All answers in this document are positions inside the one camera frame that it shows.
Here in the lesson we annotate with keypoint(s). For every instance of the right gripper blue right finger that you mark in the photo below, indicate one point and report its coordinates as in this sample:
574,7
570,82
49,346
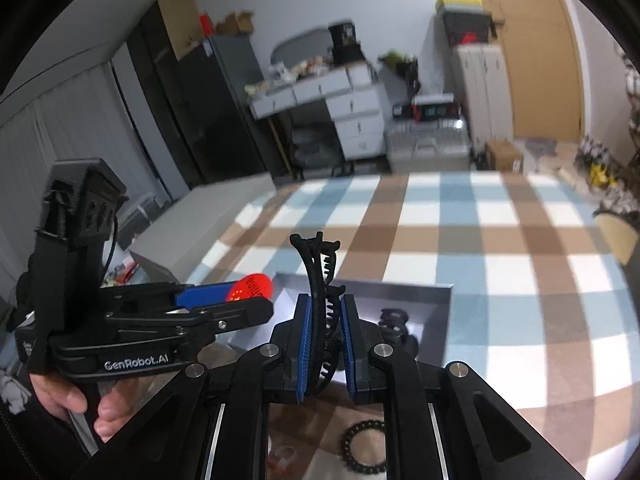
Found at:
363,379

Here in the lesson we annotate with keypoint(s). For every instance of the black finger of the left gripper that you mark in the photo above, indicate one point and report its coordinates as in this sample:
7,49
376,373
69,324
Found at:
235,315

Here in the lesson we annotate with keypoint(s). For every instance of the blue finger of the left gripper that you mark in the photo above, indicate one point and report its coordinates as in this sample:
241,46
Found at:
220,293

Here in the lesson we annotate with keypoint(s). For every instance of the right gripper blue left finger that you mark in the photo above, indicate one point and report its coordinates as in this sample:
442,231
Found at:
288,381

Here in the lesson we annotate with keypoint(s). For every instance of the black hair claw clip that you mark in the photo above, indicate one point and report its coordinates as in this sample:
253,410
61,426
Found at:
319,258

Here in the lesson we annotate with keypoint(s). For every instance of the round China flag badge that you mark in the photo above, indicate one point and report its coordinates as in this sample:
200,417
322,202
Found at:
251,286

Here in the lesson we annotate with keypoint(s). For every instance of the person's left hand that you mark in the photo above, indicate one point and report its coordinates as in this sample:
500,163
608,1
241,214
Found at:
58,397

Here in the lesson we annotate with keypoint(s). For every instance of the black hair clip in box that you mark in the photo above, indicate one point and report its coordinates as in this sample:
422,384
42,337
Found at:
394,330

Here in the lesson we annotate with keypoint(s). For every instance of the plaid bed sheet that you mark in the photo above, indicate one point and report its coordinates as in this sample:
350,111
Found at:
539,307

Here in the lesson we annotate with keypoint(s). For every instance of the black cabinet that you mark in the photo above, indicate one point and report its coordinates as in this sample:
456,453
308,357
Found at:
194,85

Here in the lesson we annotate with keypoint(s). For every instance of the silver suitcase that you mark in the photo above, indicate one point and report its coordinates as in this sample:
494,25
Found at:
442,145

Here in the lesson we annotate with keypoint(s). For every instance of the white dressing desk with drawers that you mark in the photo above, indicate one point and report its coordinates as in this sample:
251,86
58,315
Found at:
353,96

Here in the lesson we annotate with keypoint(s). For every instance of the brown cardboard box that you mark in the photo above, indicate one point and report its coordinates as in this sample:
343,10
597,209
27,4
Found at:
503,156

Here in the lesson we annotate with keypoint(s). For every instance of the black red box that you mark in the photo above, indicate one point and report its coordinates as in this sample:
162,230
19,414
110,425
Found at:
428,108

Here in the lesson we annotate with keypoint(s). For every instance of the white tall suitcase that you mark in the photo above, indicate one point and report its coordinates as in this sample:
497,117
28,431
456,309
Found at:
483,88

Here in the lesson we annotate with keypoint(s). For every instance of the stacked shoe boxes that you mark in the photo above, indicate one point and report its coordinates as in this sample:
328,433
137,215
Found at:
466,22

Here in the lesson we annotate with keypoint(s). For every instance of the wooden door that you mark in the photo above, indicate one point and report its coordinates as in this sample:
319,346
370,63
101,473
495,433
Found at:
539,46

